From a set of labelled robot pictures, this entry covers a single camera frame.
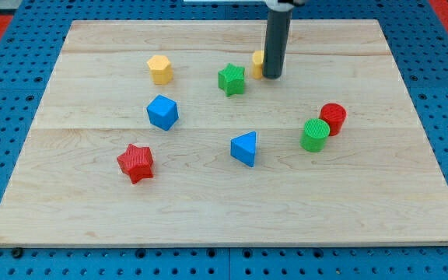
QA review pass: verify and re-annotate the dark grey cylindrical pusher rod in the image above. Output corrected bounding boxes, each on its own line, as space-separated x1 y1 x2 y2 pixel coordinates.
262 9 292 79

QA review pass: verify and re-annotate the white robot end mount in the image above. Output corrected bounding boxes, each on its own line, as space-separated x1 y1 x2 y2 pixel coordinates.
264 0 306 11

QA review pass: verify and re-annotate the green star block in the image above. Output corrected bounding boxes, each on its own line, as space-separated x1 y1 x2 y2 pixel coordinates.
218 63 245 96

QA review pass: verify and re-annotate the yellow hexagon block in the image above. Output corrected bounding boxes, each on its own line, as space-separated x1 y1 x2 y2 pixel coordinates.
147 54 173 85

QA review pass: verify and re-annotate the red star block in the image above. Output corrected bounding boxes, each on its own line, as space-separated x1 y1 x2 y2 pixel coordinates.
117 144 154 184

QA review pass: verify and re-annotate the yellow block behind rod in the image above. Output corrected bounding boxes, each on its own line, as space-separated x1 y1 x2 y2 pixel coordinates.
251 51 264 79

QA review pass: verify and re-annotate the red cylinder block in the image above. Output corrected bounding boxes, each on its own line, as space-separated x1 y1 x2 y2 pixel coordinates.
319 103 347 136

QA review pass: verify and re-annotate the green cylinder block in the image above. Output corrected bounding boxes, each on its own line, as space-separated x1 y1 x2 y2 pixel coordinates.
299 118 331 152

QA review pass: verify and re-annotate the blue triangle block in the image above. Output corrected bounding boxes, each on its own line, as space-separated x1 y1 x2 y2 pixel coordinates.
230 131 257 167

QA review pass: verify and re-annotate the blue cube block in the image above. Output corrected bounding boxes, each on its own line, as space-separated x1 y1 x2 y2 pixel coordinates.
147 95 179 131

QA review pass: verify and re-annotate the light wooden board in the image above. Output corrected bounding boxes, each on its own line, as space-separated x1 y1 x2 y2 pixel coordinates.
0 19 448 248

